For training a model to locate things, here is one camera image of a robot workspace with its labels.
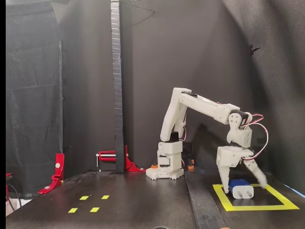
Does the white moving gripper finger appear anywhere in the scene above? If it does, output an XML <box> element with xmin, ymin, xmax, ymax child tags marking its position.
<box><xmin>242</xmin><ymin>158</ymin><xmax>268</xmax><ymax>189</ymax></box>

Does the white fixed gripper finger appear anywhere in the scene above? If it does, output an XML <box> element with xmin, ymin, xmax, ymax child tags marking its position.
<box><xmin>216</xmin><ymin>165</ymin><xmax>231</xmax><ymax>194</ymax></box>

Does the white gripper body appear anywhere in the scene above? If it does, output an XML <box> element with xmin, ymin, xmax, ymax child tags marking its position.
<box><xmin>216</xmin><ymin>146</ymin><xmax>254</xmax><ymax>169</ymax></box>

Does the blue and white charger block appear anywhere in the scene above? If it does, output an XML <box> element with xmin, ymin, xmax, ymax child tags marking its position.
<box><xmin>228</xmin><ymin>179</ymin><xmax>254</xmax><ymax>200</ymax></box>

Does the yellow tape square outline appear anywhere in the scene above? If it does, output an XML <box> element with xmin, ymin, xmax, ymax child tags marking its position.
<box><xmin>212</xmin><ymin>183</ymin><xmax>300</xmax><ymax>212</ymax></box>

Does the black backdrop clip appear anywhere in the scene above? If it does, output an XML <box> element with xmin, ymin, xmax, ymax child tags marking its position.
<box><xmin>249</xmin><ymin>44</ymin><xmax>262</xmax><ymax>56</ymax></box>

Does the red screw clamp silver bar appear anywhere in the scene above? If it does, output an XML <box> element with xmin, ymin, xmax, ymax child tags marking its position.
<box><xmin>96</xmin><ymin>150</ymin><xmax>117</xmax><ymax>168</ymax></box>

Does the black mesh curtain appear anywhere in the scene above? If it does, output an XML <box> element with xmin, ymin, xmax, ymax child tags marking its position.
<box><xmin>6</xmin><ymin>2</ymin><xmax>64</xmax><ymax>198</ymax></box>

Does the red white gripper servo cable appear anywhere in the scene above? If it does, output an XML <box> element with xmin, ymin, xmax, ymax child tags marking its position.
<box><xmin>242</xmin><ymin>122</ymin><xmax>269</xmax><ymax>161</ymax></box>

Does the red white wrist servo cable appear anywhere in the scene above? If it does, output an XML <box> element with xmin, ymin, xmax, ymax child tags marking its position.
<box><xmin>245</xmin><ymin>114</ymin><xmax>264</xmax><ymax>127</ymax></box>

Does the red white upper arm cable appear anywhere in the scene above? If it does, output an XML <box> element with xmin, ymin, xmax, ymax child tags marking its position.
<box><xmin>179</xmin><ymin>112</ymin><xmax>188</xmax><ymax>142</ymax></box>

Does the red metal corner bracket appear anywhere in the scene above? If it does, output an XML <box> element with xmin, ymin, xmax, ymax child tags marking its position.
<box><xmin>125</xmin><ymin>145</ymin><xmax>147</xmax><ymax>173</ymax></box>
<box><xmin>37</xmin><ymin>153</ymin><xmax>65</xmax><ymax>194</ymax></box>

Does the black foam board post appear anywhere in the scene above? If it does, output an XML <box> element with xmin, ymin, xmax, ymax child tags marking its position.
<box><xmin>111</xmin><ymin>0</ymin><xmax>126</xmax><ymax>174</ymax></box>

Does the thin black wire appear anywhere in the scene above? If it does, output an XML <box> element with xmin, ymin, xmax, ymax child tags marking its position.
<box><xmin>120</xmin><ymin>1</ymin><xmax>157</xmax><ymax>26</ymax></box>

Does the thin black cable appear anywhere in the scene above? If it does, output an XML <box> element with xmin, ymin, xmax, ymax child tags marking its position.
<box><xmin>6</xmin><ymin>183</ymin><xmax>22</xmax><ymax>212</ymax></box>

